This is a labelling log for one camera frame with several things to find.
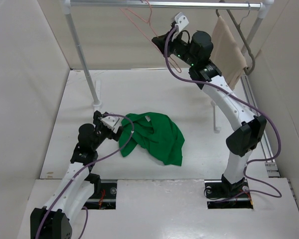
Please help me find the aluminium rail right side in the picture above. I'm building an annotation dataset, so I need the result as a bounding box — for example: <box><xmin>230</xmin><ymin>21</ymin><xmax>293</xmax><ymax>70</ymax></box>
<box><xmin>241</xmin><ymin>75</ymin><xmax>282</xmax><ymax>166</ymax></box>

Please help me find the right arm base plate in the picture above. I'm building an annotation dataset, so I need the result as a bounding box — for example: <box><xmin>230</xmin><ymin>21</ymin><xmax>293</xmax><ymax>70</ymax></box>
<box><xmin>203</xmin><ymin>180</ymin><xmax>254</xmax><ymax>209</ymax></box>

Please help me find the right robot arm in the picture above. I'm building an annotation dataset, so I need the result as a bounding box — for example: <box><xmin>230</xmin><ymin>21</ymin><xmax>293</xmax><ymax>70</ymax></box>
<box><xmin>151</xmin><ymin>23</ymin><xmax>267</xmax><ymax>199</ymax></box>

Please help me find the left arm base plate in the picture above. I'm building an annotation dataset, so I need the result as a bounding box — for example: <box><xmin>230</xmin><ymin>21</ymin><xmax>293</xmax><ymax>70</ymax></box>
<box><xmin>84</xmin><ymin>180</ymin><xmax>118</xmax><ymax>210</ymax></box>

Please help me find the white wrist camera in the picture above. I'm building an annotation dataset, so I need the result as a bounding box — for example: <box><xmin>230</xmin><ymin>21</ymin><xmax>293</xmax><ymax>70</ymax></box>
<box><xmin>171</xmin><ymin>12</ymin><xmax>189</xmax><ymax>41</ymax></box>
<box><xmin>101</xmin><ymin>116</ymin><xmax>119</xmax><ymax>131</ymax></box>

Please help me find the grey plastic hanger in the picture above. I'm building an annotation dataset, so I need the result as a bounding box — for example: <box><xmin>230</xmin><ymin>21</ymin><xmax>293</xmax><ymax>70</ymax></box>
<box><xmin>216</xmin><ymin>9</ymin><xmax>255</xmax><ymax>76</ymax></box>

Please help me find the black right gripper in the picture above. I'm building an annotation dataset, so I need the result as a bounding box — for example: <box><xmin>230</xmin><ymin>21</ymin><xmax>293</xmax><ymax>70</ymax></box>
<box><xmin>151</xmin><ymin>28</ymin><xmax>197</xmax><ymax>67</ymax></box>

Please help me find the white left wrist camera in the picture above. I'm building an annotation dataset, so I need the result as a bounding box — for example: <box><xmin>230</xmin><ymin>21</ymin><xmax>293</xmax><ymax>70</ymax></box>
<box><xmin>101</xmin><ymin>116</ymin><xmax>119</xmax><ymax>131</ymax></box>

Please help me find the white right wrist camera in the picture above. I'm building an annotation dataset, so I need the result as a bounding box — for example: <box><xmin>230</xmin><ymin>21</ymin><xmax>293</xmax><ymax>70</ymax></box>
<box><xmin>171</xmin><ymin>12</ymin><xmax>189</xmax><ymax>41</ymax></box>

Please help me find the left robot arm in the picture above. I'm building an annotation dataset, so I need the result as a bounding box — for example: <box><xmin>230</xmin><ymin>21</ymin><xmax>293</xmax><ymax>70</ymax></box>
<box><xmin>30</xmin><ymin>111</ymin><xmax>123</xmax><ymax>239</ymax></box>

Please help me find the white metal clothes rack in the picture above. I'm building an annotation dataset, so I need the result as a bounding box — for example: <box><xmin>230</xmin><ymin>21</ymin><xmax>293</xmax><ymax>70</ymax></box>
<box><xmin>61</xmin><ymin>0</ymin><xmax>275</xmax><ymax>134</ymax></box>

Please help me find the green t-shirt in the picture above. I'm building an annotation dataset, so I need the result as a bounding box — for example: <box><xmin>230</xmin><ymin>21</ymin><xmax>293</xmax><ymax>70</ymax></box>
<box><xmin>119</xmin><ymin>112</ymin><xmax>185</xmax><ymax>166</ymax></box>

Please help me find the beige garment on hanger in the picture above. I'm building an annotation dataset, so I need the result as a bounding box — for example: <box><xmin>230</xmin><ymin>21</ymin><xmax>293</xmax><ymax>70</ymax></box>
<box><xmin>210</xmin><ymin>16</ymin><xmax>247</xmax><ymax>90</ymax></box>

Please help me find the pink wire hanger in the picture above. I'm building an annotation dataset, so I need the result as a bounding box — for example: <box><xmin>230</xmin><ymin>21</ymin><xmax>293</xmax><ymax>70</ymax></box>
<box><xmin>119</xmin><ymin>0</ymin><xmax>182</xmax><ymax>73</ymax></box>

